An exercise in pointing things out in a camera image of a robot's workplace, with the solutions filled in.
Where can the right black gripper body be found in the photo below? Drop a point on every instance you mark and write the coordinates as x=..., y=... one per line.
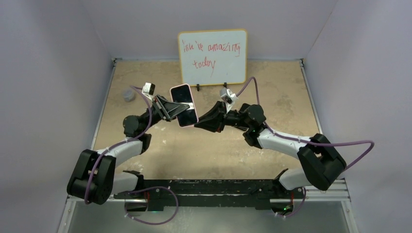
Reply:
x=234, y=118

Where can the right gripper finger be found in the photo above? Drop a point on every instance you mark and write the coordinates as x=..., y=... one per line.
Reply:
x=211, y=122
x=216, y=112

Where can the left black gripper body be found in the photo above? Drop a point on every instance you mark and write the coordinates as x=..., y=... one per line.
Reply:
x=156, y=115

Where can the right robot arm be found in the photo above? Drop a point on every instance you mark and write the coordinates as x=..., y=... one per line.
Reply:
x=321, y=164

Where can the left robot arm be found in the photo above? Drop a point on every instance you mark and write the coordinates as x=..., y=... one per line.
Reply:
x=93, y=178

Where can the black phone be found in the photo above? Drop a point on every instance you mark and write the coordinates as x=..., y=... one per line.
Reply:
x=246, y=107

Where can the black whiteboard stand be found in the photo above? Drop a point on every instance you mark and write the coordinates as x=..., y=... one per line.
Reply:
x=198, y=86

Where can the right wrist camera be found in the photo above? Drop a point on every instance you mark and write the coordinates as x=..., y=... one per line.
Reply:
x=228, y=97

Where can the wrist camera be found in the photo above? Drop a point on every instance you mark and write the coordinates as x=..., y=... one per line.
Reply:
x=148, y=90
x=228, y=97

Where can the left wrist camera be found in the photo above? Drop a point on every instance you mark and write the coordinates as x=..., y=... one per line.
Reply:
x=148, y=90

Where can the white board with yellow frame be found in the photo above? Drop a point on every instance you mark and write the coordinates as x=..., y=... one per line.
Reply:
x=213, y=57

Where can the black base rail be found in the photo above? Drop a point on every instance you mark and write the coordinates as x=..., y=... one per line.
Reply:
x=261, y=194

